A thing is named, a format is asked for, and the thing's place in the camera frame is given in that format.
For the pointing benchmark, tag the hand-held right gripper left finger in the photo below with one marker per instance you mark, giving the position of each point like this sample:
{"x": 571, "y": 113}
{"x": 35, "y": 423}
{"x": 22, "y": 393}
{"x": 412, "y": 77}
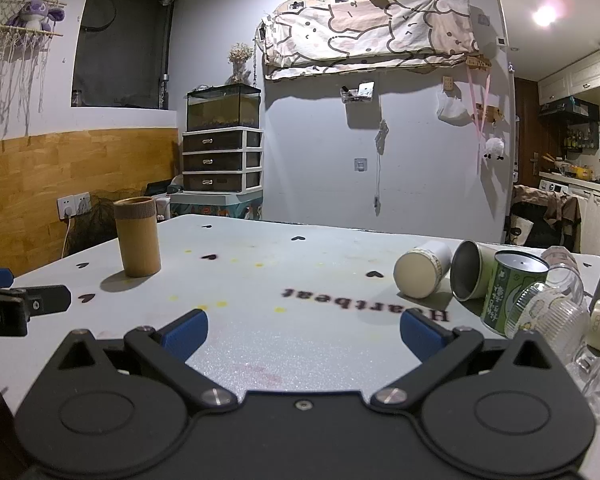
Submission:
{"x": 186, "y": 334}

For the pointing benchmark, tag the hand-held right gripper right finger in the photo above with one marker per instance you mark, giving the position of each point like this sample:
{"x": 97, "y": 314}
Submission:
{"x": 422, "y": 339}

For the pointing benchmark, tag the grey metal cup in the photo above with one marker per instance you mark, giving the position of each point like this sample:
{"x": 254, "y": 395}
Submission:
{"x": 472, "y": 272}

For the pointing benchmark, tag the brown cardboard cup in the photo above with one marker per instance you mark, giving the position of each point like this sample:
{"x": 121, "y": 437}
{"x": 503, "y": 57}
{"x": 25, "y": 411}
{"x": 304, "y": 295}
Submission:
{"x": 137, "y": 240}

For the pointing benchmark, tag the ribbed clear glass cup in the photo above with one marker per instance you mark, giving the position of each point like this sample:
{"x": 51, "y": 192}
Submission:
{"x": 550, "y": 325}

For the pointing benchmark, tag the cream lidded jar lying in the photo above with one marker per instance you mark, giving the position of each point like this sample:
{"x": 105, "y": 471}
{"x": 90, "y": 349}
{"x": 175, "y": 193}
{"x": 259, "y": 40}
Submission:
{"x": 420, "y": 270}

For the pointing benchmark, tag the dark netted cloth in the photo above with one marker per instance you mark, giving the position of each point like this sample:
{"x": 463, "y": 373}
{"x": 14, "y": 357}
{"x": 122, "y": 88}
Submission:
{"x": 97, "y": 225}

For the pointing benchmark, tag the green printed can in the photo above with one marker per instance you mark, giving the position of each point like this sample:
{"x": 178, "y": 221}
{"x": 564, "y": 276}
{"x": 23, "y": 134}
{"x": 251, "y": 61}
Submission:
{"x": 510, "y": 290}

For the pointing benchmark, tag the patterned storage box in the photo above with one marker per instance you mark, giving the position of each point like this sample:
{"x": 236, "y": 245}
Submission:
{"x": 215, "y": 205}

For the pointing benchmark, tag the chair with brown clothes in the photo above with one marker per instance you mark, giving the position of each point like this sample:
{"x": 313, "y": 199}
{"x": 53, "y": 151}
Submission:
{"x": 545, "y": 215}

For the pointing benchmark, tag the white plastic drawer unit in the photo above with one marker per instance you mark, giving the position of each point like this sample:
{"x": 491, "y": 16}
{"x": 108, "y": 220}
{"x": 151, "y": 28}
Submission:
{"x": 222, "y": 160}

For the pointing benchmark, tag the clear wine glass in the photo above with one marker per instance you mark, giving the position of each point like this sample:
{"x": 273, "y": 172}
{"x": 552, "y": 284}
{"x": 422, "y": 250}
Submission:
{"x": 597, "y": 375}

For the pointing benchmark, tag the white washing machine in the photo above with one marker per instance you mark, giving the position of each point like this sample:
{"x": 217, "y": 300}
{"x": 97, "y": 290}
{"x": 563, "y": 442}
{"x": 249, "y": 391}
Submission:
{"x": 557, "y": 189}

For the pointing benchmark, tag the white sheep plush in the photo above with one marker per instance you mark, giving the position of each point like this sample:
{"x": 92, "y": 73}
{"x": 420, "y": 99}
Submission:
{"x": 493, "y": 149}

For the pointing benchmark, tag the pink ribbon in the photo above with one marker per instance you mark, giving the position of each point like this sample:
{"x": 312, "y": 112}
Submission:
{"x": 480, "y": 120}

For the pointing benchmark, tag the glass fish tank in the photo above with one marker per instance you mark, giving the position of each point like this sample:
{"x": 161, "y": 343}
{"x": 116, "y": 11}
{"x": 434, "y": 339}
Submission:
{"x": 225, "y": 107}

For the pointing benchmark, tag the hanging white bag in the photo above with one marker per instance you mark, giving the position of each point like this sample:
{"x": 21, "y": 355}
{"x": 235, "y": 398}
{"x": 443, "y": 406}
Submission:
{"x": 452, "y": 110}

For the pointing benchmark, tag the brown wooden door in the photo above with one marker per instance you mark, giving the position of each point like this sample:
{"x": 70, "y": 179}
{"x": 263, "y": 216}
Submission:
{"x": 526, "y": 130}

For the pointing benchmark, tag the dark window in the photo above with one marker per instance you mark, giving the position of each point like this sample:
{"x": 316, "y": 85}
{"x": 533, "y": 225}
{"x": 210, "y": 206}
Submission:
{"x": 122, "y": 45}

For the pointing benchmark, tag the purple plush toy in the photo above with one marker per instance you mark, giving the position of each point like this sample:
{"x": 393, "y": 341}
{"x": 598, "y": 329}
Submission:
{"x": 35, "y": 15}

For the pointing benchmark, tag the dried flower bouquet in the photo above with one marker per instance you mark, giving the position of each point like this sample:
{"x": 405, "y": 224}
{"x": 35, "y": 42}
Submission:
{"x": 240, "y": 60}

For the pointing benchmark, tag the white kitchen cabinets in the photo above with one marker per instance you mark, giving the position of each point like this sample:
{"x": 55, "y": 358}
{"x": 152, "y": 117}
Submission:
{"x": 575, "y": 77}

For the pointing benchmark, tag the printed cartoon cloth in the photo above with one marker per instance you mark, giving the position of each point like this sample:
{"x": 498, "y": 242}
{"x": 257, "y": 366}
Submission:
{"x": 370, "y": 30}

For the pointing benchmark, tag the ceiling lamp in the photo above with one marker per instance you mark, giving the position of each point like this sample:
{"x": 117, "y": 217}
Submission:
{"x": 546, "y": 14}

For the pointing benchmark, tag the white wall socket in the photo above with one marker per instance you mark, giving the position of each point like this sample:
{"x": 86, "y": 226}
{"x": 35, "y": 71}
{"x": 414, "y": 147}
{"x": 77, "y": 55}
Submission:
{"x": 74, "y": 206}

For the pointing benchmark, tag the square wall hook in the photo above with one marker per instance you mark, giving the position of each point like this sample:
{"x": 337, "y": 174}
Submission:
{"x": 360, "y": 164}

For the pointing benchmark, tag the macrame wall hammock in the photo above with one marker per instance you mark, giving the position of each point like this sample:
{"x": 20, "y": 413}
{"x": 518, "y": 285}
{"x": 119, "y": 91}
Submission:
{"x": 10, "y": 55}

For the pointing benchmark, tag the clear wall holder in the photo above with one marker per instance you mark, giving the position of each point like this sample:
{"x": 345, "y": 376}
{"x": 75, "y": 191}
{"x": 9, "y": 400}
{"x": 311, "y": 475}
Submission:
{"x": 358, "y": 92}

